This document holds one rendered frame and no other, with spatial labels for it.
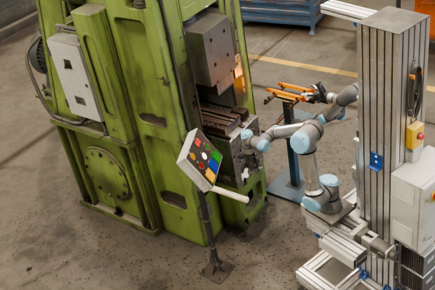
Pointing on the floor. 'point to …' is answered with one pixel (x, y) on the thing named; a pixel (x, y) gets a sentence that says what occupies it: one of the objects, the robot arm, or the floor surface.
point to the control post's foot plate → (210, 271)
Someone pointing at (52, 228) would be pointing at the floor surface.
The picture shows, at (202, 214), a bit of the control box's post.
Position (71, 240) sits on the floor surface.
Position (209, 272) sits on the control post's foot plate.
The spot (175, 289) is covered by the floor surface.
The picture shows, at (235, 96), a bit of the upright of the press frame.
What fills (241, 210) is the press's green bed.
